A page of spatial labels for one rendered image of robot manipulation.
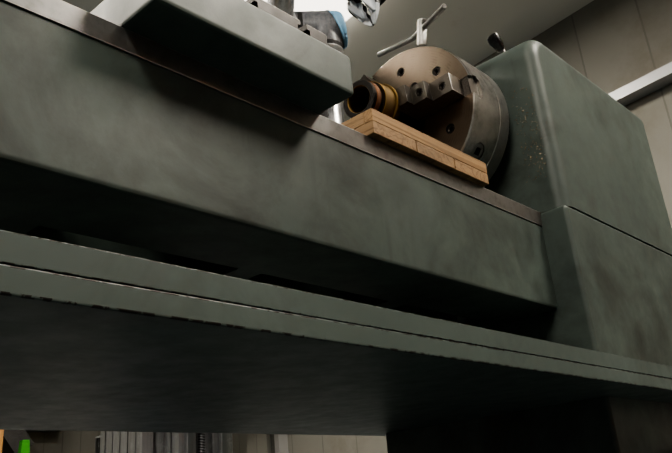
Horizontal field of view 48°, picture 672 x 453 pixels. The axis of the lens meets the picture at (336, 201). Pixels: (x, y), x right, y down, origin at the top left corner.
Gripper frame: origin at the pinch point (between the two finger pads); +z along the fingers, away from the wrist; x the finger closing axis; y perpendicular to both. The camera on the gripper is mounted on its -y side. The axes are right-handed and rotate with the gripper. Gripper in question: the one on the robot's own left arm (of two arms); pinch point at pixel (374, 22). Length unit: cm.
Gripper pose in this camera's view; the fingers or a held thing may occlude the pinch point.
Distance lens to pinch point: 173.9
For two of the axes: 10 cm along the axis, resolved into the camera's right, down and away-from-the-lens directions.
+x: 6.8, -5.4, -4.9
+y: -6.9, -2.3, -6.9
